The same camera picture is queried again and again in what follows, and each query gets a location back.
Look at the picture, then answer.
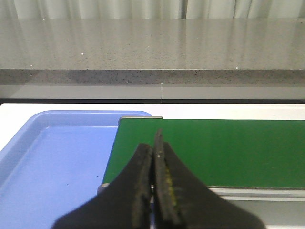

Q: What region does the grey conveyor back rail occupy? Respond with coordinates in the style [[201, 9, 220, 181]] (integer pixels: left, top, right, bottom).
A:
[[0, 84, 305, 100]]

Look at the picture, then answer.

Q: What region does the blue plastic tray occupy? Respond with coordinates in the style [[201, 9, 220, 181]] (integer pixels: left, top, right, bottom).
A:
[[0, 111, 147, 229]]

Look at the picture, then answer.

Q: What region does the grey stone counter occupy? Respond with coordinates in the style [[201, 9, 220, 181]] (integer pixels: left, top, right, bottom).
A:
[[0, 19, 305, 85]]

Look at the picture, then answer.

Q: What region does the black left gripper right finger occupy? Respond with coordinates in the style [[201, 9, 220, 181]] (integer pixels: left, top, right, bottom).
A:
[[153, 130, 265, 229]]

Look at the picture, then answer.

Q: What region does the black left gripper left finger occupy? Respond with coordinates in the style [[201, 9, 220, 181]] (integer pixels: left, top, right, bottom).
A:
[[52, 144, 153, 229]]

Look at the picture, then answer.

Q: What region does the aluminium conveyor front rail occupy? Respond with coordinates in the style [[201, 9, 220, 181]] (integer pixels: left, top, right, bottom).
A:
[[96, 183, 305, 203]]

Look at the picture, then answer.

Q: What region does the white pleated curtain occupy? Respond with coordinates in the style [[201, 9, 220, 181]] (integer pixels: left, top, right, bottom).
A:
[[0, 0, 305, 20]]

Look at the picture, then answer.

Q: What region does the green conveyor belt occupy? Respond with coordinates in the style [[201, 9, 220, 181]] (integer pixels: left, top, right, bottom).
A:
[[103, 118, 305, 188]]

